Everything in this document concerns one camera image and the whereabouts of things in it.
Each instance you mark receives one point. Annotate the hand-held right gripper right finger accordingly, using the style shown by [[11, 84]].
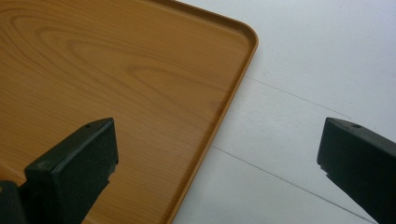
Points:
[[361, 161]]

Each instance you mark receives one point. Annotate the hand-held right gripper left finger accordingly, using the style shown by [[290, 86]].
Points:
[[71, 174]]

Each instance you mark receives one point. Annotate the wooden tray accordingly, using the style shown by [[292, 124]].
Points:
[[124, 77]]

